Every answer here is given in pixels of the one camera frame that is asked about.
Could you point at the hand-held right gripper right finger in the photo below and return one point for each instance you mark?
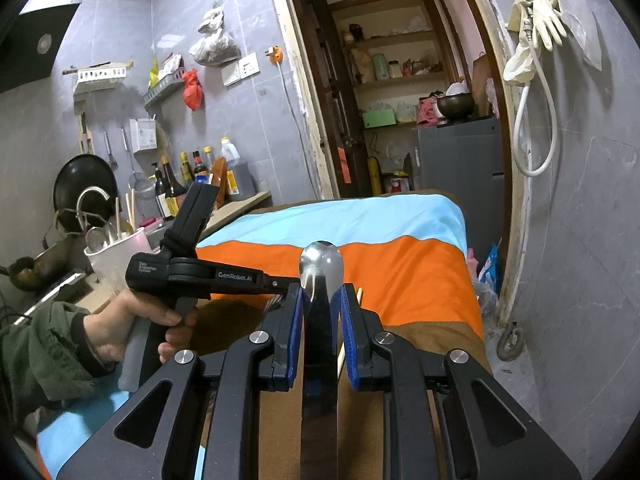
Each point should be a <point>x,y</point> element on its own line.
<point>350,337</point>

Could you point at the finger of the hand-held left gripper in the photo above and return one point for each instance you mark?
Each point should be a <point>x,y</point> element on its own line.
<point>277,282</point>

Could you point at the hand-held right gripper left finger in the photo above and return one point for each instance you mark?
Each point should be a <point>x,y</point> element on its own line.
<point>295,332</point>

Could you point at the metal spoon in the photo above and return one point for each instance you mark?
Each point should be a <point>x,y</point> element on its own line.
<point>321,265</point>
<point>109,232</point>
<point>93,240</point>

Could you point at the white utensil holder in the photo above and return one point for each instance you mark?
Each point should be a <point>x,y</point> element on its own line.
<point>120,260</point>

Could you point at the person's left forearm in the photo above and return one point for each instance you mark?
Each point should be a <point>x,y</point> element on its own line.
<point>45,355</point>

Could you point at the person's left hand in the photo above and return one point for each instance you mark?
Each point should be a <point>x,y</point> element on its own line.
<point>130,325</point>

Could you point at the striped blanket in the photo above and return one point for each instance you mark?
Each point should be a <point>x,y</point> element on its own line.
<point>400,270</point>

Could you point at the dark sauce bottle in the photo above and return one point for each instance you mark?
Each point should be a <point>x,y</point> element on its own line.
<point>200,167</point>
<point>174,190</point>

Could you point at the black pump bottle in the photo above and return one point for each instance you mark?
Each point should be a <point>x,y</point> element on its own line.
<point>161,195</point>

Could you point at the orange packet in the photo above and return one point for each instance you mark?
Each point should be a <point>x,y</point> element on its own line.
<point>219,180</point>

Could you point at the grey container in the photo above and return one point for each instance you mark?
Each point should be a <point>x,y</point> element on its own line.
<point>242,180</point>

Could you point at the dark bottle with yellow cap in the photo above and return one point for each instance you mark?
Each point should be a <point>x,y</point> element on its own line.
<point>186,170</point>

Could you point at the metal strainer ladle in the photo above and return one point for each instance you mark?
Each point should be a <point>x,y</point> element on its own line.
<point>142,185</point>

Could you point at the clear bottle with yellow cap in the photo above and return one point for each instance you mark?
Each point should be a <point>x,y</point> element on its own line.
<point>209,156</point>

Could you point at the oil jug with yellow cap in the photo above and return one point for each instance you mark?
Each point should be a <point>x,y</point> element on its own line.
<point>230,152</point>

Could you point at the orange door tag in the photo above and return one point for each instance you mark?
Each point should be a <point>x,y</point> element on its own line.
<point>343,165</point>

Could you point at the chrome faucet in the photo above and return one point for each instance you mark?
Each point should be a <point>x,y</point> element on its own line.
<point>90,195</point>

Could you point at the yellow tube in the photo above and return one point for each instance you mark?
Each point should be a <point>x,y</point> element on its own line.
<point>374,177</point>

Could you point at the metal spatula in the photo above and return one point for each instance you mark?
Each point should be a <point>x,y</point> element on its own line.
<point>111,157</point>

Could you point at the red and white sack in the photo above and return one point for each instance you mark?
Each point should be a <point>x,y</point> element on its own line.
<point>398,183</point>

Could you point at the blue packet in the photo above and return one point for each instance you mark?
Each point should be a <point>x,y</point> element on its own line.
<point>490,267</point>

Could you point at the black wok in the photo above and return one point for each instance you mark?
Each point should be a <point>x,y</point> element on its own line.
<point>75,180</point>

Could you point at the brown old pot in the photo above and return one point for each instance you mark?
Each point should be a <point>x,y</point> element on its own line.
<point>37,265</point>

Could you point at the dark wooden door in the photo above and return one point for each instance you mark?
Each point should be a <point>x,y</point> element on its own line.
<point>335,110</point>

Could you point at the wooden hanging holder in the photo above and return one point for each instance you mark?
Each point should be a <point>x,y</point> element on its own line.
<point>85,132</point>

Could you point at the red plastic bag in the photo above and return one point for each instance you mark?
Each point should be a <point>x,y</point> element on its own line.
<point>194,91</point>

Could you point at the green box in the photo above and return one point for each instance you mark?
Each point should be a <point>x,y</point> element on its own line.
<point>379,119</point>

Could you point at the grey cabinet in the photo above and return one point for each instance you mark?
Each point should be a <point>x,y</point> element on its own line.
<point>460,175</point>

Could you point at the yellow packet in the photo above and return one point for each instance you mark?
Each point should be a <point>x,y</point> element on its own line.
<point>154,74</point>

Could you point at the red and white packets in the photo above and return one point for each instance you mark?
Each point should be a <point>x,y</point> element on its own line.
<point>171,64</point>

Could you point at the clear plastic bag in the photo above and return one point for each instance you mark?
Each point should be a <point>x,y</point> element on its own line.
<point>215,50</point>

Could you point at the pink cloth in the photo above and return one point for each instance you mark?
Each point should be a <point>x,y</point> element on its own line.
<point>427,112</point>

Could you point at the orange plug adapter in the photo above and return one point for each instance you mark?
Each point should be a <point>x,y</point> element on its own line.
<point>274,55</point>

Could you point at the wooden stick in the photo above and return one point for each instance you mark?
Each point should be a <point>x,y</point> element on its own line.
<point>100,66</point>

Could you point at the green thermos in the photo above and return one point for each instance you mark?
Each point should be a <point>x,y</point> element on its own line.
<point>380,67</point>

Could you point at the dark bowl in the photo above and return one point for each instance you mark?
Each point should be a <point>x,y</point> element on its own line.
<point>456,105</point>

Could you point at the white plastic bag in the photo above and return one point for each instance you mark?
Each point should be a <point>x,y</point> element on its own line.
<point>211,20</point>

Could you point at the wooden shelf unit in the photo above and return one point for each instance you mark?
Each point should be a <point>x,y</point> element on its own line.
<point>400,40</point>

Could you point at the black range hood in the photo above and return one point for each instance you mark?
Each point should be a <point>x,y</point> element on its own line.
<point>35,45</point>

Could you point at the wooden cutting board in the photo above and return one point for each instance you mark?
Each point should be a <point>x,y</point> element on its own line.
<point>481,80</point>

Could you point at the cream rubber gloves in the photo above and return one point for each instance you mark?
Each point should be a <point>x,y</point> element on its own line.
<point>542,20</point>

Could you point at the clear plastic sheet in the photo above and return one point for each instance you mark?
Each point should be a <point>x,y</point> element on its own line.
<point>580,15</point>

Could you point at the white wall-mounted box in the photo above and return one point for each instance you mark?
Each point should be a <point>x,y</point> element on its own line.
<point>143,135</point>

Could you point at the grey wall rack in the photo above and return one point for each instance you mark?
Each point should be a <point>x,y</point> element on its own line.
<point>162,91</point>

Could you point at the white wall switch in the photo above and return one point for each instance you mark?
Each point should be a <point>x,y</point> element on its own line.
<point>231,76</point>

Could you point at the white wall socket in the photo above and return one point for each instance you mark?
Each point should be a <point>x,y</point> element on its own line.
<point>249,66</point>

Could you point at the white wall rack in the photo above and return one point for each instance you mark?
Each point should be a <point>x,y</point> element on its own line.
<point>100,75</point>

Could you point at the wooden door frame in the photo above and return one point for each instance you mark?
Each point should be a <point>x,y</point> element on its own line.
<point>500,160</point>

